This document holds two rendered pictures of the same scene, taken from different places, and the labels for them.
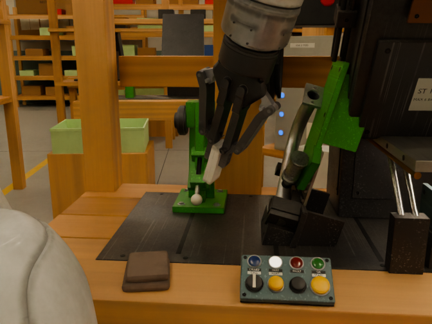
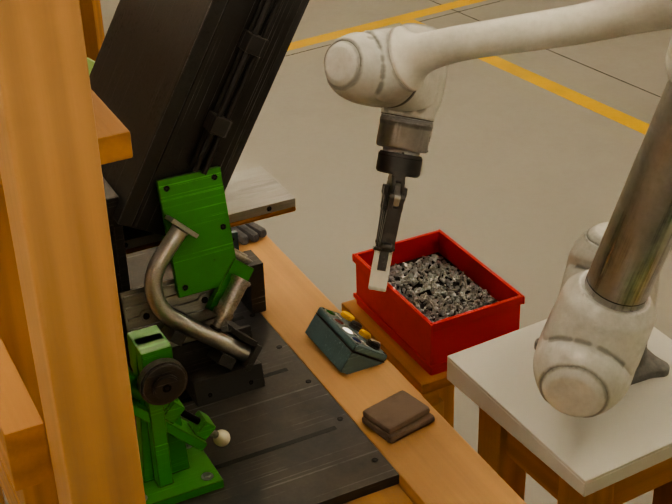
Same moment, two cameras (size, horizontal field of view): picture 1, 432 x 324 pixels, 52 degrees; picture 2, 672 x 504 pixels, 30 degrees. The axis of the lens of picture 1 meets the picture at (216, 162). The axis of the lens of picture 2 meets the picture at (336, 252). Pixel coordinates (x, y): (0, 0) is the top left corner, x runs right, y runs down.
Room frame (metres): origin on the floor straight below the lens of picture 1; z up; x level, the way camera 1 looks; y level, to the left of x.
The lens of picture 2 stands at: (1.66, 1.54, 2.21)
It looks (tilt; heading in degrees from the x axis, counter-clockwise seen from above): 30 degrees down; 239
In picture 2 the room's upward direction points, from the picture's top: 2 degrees counter-clockwise
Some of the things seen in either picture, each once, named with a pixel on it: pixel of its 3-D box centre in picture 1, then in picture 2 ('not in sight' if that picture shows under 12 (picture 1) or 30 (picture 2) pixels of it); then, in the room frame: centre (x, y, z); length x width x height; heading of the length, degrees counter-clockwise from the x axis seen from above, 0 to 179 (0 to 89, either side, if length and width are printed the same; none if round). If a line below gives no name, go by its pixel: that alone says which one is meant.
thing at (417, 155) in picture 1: (421, 144); (183, 211); (0.84, -0.40, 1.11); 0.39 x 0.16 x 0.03; 175
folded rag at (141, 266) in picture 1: (146, 270); (398, 415); (0.71, 0.12, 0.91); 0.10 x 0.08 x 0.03; 6
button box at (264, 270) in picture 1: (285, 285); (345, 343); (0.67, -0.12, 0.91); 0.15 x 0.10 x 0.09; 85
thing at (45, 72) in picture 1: (80, 56); not in sight; (10.34, 3.07, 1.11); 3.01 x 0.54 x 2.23; 92
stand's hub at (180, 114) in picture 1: (180, 120); (163, 383); (1.11, 0.09, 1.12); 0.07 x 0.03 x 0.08; 175
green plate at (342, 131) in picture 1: (339, 112); (192, 224); (0.89, -0.25, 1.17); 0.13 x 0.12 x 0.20; 85
